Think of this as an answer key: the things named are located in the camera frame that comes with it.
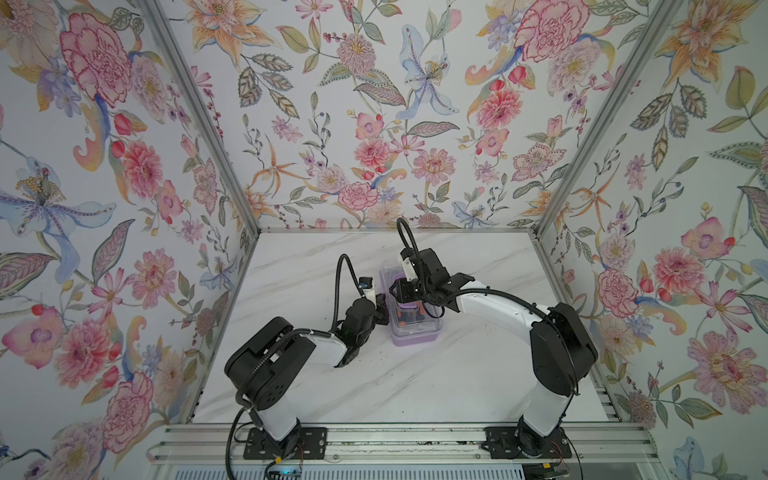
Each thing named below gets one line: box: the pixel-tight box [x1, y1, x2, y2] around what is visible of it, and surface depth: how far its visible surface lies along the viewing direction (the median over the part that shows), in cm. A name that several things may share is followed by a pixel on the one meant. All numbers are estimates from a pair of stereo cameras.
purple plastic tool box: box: [380, 262, 442, 347], surface depth 87 cm
